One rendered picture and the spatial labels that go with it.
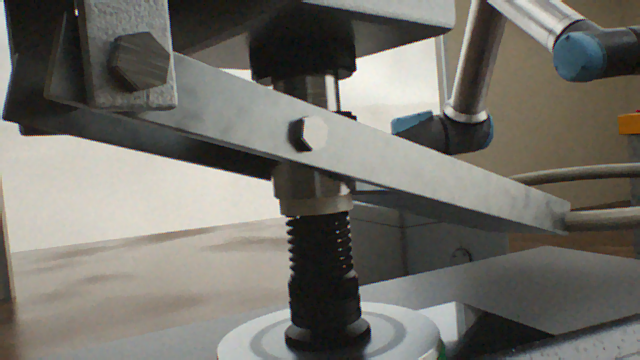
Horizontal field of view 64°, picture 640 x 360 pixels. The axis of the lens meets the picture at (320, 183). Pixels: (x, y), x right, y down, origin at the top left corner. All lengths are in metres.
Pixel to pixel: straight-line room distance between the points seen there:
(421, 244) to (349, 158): 1.17
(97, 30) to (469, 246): 1.49
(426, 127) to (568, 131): 6.14
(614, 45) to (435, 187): 0.62
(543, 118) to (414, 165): 7.03
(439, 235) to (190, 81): 1.34
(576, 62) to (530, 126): 6.30
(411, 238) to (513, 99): 5.73
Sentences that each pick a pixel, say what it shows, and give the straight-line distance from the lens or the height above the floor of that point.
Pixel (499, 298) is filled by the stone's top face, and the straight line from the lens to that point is 0.70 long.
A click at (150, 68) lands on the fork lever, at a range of 0.30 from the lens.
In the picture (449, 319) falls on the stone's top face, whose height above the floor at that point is 0.82.
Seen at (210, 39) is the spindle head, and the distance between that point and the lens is 0.45.
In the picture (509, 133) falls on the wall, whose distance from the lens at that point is 7.12.
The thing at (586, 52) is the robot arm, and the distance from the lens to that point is 1.05.
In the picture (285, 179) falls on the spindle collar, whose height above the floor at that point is 1.01.
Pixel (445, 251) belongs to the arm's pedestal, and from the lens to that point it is 1.65.
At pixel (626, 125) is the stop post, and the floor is 1.04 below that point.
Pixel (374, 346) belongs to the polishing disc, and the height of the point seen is 0.85.
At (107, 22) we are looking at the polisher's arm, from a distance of 0.31.
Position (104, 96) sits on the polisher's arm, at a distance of 0.30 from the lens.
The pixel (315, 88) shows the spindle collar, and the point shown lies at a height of 1.08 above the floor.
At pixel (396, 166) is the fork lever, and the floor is 1.01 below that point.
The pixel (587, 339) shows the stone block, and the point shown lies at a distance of 0.61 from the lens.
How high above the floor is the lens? 1.02
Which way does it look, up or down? 3 degrees down
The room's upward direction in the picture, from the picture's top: 5 degrees counter-clockwise
